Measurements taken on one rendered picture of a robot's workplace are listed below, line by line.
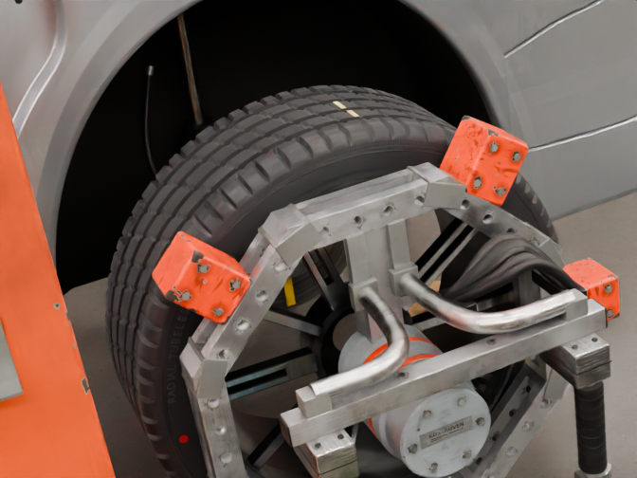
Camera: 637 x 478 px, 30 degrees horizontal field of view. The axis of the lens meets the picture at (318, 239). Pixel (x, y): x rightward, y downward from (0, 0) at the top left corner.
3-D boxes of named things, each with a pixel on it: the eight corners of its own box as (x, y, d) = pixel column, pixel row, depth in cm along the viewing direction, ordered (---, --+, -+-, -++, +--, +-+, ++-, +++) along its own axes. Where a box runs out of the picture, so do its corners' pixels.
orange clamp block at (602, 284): (539, 315, 176) (591, 296, 179) (570, 338, 170) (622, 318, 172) (536, 274, 173) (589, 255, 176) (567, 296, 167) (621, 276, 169)
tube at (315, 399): (375, 300, 155) (364, 229, 150) (445, 369, 139) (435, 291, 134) (250, 344, 150) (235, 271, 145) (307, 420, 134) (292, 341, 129)
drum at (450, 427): (426, 382, 172) (415, 299, 165) (501, 461, 154) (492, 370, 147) (337, 415, 168) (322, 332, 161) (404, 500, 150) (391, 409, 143)
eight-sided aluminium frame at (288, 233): (555, 446, 186) (531, 126, 162) (579, 468, 181) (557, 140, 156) (231, 578, 171) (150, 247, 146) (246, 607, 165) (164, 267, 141)
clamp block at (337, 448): (331, 436, 144) (324, 400, 141) (361, 477, 136) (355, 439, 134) (292, 450, 142) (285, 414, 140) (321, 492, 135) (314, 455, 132)
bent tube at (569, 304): (507, 254, 161) (500, 183, 156) (589, 315, 144) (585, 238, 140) (391, 295, 156) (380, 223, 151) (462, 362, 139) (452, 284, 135)
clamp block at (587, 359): (571, 344, 153) (569, 309, 151) (612, 377, 145) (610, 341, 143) (536, 358, 152) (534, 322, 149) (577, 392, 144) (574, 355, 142)
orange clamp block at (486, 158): (474, 189, 163) (502, 129, 161) (503, 209, 157) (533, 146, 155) (434, 174, 160) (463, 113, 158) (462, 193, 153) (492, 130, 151)
